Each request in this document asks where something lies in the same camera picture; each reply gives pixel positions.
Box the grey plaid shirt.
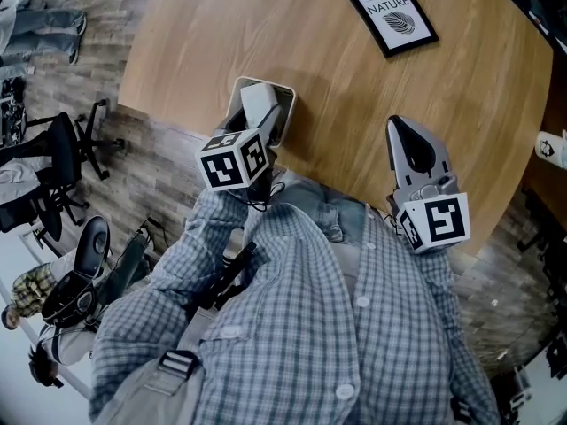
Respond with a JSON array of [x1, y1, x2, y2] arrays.
[[88, 183, 501, 425]]

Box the black picture frame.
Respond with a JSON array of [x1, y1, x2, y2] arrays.
[[339, 0, 441, 59]]

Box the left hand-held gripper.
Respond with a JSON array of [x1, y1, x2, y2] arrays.
[[194, 103, 285, 203]]

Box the white rectangular box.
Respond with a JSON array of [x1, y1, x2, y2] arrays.
[[240, 82, 281, 128]]

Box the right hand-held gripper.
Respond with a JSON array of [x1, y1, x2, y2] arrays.
[[385, 115, 472, 256]]

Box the black office chair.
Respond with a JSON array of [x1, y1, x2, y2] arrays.
[[21, 98, 126, 182], [0, 179, 92, 256]]

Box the blue jeans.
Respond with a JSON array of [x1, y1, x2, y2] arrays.
[[274, 177, 371, 243]]

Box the person's right forearm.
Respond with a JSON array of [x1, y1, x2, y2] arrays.
[[409, 243, 466, 353]]

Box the beige shoulder bag strap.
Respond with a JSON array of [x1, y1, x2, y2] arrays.
[[90, 305, 214, 425]]

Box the dark brown table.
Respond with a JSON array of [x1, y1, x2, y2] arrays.
[[520, 50, 567, 247]]

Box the white cartoon print bottle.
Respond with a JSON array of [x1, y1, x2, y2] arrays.
[[533, 129, 567, 171]]

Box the black backpack device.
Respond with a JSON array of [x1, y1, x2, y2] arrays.
[[41, 214, 113, 328]]

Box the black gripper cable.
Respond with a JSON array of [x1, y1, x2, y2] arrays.
[[229, 170, 287, 214], [381, 208, 402, 236]]

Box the white garment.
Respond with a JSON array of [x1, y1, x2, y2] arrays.
[[0, 157, 43, 207]]

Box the person's left forearm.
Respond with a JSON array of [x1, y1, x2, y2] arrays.
[[148, 187, 256, 300]]

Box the black strap buckle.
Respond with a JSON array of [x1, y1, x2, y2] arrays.
[[449, 395, 471, 425]]

